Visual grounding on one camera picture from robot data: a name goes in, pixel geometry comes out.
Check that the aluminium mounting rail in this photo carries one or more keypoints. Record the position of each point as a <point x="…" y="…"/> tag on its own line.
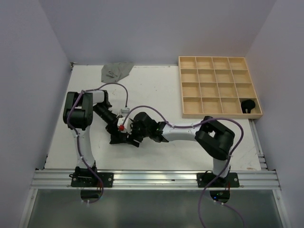
<point x="160" y="180"/>

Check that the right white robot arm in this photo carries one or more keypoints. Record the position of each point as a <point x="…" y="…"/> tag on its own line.
<point x="214" y="137"/>

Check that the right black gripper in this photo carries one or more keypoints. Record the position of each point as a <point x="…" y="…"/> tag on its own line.
<point x="132" y="135"/>

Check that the black striped underwear grey waistband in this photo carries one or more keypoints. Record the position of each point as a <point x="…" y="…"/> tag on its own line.
<point x="119" y="138"/>

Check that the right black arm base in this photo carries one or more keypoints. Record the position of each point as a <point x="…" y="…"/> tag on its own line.
<point x="206" y="179"/>

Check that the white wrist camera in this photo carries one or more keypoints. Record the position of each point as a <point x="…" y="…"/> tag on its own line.
<point x="124" y="111"/>
<point x="124" y="125"/>

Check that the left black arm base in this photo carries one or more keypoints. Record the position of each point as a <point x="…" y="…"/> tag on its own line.
<point x="84" y="178"/>

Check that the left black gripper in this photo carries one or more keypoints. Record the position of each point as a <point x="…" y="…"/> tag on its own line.
<point x="112" y="127"/>

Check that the black underwear beige waistband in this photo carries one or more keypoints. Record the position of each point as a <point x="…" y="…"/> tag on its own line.
<point x="247" y="106"/>

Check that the grey crumpled underwear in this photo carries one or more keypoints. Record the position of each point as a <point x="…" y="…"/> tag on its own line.
<point x="114" y="72"/>

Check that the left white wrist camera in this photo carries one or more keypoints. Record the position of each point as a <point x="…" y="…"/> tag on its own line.
<point x="124" y="111"/>

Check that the wooden compartment tray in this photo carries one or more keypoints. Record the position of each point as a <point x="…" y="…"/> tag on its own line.
<point x="216" y="86"/>

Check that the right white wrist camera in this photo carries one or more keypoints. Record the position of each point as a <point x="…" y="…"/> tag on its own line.
<point x="124" y="125"/>

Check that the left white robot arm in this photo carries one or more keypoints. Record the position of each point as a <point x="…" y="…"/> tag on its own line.
<point x="78" y="115"/>

